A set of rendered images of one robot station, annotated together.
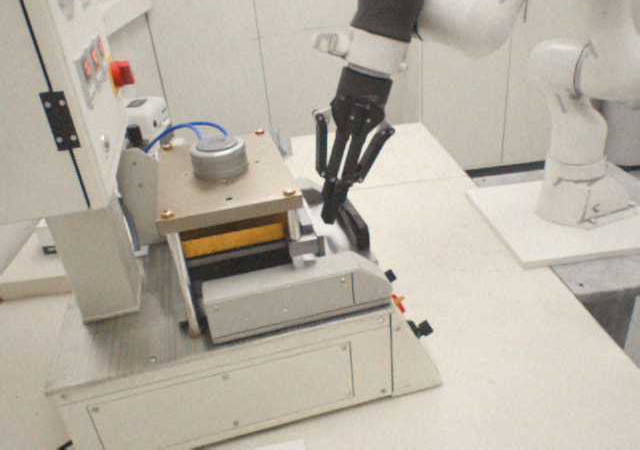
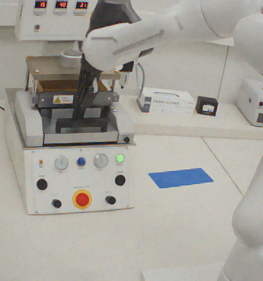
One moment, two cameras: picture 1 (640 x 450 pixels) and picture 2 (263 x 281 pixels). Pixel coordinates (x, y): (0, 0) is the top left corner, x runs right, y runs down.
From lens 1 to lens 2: 1.34 m
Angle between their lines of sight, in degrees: 66
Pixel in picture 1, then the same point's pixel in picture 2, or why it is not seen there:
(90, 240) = not seen: hidden behind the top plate
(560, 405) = (6, 248)
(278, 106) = not seen: outside the picture
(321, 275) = (23, 110)
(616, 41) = (256, 176)
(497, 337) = (62, 244)
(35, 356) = not seen: hidden behind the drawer
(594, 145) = (232, 263)
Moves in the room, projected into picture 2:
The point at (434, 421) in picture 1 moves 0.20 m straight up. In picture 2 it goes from (6, 207) to (6, 148)
